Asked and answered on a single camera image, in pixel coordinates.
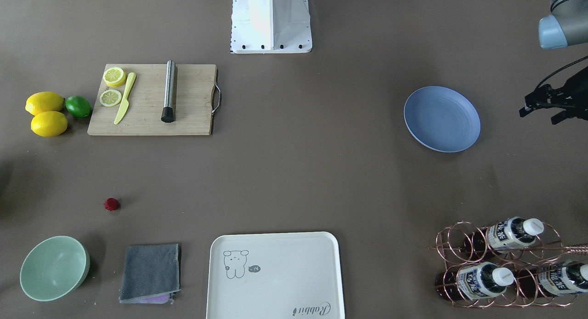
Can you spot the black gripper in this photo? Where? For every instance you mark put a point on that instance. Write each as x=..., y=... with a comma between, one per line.
x=575, y=90

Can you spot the blue plate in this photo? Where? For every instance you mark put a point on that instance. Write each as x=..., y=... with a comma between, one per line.
x=442, y=119

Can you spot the red strawberry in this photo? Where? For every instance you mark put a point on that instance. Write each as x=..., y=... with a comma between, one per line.
x=111, y=204

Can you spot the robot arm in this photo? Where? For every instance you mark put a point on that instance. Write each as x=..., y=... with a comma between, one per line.
x=567, y=25

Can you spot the dark drink bottle upper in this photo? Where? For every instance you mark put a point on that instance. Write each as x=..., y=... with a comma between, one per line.
x=501, y=237

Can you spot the dark drink bottle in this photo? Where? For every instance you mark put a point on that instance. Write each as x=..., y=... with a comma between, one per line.
x=473, y=282
x=566, y=278
x=501, y=237

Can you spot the cream rabbit tray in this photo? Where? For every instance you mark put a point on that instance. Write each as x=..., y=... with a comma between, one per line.
x=275, y=276

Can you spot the wooden cutting board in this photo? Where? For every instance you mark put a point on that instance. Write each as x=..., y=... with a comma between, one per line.
x=194, y=103

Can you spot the steel muddler black tip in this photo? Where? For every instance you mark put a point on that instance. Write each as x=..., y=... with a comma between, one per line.
x=168, y=112

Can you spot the yellow plastic knife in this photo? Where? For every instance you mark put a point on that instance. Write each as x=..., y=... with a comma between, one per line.
x=124, y=103

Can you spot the grey folded cloth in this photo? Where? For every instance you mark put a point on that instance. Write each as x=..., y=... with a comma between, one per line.
x=151, y=274

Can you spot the lemon half upper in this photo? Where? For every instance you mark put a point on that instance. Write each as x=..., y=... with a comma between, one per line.
x=114, y=77

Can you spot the lemon slice lower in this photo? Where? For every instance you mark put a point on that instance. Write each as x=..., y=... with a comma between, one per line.
x=110, y=98

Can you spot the green lime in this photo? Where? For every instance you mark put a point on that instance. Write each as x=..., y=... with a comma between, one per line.
x=78, y=106

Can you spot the yellow lemon lower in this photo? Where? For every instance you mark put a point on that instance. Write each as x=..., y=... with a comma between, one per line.
x=49, y=124

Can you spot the yellow lemon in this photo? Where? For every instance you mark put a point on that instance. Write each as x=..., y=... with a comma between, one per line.
x=49, y=124
x=44, y=101

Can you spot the yellow lemon upper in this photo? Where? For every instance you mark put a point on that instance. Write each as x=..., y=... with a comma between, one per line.
x=44, y=101

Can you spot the mint green bowl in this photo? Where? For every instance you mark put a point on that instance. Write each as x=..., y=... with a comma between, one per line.
x=54, y=268

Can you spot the copper wire bottle rack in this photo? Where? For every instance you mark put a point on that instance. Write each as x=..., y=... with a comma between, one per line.
x=515, y=263

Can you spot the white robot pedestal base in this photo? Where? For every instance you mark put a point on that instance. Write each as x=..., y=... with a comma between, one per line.
x=270, y=27

